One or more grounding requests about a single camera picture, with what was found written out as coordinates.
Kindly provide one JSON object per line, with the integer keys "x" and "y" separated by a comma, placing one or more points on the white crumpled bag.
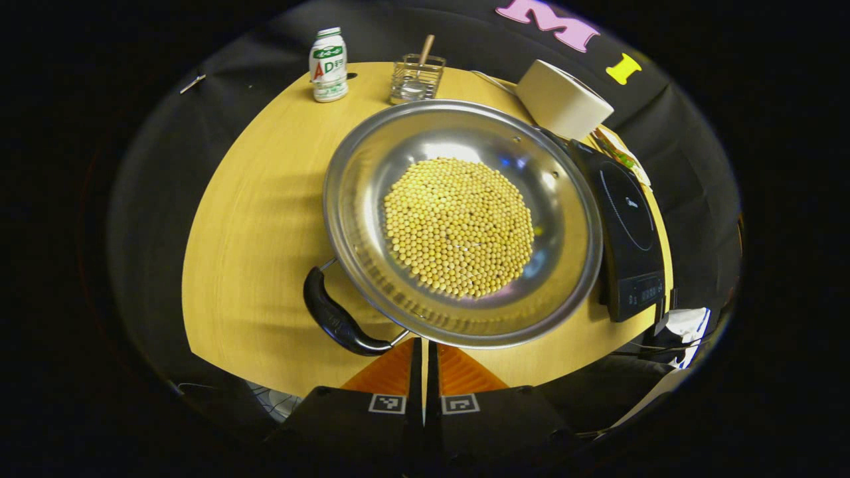
{"x": 687, "y": 328}

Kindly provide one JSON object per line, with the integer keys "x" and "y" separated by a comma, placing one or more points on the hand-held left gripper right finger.
{"x": 491, "y": 431}

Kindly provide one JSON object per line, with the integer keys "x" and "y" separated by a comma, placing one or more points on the white toaster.
{"x": 564, "y": 99}

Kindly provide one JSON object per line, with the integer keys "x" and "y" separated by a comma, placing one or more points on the black induction cooktop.
{"x": 631, "y": 212}

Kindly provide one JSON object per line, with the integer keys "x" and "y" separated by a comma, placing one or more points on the sandwich with lettuce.
{"x": 621, "y": 157}

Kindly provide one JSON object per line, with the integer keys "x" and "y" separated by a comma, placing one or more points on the white drink bottle green label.
{"x": 329, "y": 66}

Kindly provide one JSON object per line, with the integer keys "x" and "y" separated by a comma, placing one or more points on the wooden stick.
{"x": 425, "y": 50}

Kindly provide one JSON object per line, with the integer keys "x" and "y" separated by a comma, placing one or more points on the small metal clip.
{"x": 192, "y": 83}

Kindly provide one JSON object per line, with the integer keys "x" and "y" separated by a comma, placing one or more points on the pile of yellow soybeans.
{"x": 458, "y": 226}

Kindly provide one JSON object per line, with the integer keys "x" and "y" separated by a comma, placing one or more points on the small white plate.
{"x": 643, "y": 176}

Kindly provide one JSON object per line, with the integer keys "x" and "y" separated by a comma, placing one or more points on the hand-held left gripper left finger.
{"x": 372, "y": 431}

